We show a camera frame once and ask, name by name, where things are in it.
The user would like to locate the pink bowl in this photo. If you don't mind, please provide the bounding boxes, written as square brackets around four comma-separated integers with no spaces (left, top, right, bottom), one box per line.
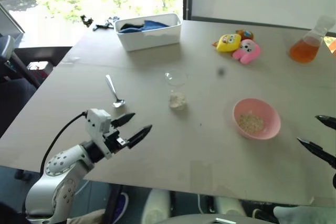
[233,98,281,141]

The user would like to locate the blue shoe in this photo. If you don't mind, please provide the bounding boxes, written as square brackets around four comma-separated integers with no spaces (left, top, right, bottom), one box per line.
[114,191,130,218]

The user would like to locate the dark side desk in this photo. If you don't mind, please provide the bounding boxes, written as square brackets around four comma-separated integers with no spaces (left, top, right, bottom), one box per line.
[13,46,72,65]

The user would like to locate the black clip object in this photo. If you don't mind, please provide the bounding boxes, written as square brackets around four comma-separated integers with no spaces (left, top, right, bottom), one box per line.
[80,14,95,27]

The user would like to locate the grey chair back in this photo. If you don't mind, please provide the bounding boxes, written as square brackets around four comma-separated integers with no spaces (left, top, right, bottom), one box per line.
[0,34,16,60]

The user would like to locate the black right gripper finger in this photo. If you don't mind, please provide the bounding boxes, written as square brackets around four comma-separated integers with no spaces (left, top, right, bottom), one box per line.
[297,137,336,168]
[315,115,336,131]

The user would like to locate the yellow sponge character toy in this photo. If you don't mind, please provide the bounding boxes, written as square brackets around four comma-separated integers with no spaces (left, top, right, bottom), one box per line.
[212,33,242,53]

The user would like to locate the black chair caster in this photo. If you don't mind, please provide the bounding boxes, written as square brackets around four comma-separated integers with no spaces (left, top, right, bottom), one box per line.
[14,168,33,182]

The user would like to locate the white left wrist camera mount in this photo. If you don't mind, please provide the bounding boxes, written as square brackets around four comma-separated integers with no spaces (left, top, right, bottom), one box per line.
[85,108,112,160]

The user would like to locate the white plastic bin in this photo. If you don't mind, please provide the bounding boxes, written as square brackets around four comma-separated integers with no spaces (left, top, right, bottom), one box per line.
[114,13,182,52]

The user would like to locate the pink plush character toy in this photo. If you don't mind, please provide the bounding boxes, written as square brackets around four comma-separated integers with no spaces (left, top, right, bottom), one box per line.
[232,39,261,65]

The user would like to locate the beige grains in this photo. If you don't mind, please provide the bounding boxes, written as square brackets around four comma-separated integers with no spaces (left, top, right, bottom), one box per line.
[237,113,265,133]

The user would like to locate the glass flask with orange liquid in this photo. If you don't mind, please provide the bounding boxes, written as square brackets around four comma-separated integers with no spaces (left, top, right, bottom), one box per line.
[289,15,334,64]

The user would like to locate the orange brown round toy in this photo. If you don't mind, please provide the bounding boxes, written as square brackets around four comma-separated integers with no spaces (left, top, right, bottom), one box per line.
[235,29,255,41]

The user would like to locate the clear plastic cup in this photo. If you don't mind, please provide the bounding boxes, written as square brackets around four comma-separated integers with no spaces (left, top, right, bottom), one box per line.
[164,69,189,111]

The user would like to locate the blue cloth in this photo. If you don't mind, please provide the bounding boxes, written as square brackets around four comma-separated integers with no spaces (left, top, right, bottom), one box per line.
[118,19,171,34]

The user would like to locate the silver metal spoon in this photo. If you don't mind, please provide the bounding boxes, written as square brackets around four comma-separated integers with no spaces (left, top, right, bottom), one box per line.
[105,74,126,109]

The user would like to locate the pale grey rounded shape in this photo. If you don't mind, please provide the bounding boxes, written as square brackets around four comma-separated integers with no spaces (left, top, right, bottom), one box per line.
[272,205,336,224]

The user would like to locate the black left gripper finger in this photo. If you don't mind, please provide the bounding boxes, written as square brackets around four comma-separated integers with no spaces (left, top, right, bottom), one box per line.
[111,113,136,128]
[127,124,153,149]

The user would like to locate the black tangled gadget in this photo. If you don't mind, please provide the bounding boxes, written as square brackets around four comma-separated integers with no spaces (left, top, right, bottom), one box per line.
[92,16,120,31]

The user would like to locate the dark blue seat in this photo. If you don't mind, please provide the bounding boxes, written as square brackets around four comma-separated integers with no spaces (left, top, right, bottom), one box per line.
[0,76,37,137]

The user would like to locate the white rounded robot leg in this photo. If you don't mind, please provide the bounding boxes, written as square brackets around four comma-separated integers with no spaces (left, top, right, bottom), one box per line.
[142,188,172,224]
[214,197,247,220]

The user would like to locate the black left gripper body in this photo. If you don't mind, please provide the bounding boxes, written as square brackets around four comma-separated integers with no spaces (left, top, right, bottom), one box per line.
[103,127,130,156]

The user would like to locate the black table leg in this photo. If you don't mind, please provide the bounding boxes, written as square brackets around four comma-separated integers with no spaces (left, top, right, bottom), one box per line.
[104,183,124,218]

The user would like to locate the black cloth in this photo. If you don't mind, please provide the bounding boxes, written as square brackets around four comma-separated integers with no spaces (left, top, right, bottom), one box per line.
[120,23,145,31]

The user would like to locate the small white box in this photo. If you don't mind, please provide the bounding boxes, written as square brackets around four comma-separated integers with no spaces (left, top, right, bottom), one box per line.
[27,61,50,72]

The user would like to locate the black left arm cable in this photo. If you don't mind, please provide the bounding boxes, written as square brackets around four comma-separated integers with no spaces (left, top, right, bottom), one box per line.
[40,112,88,177]

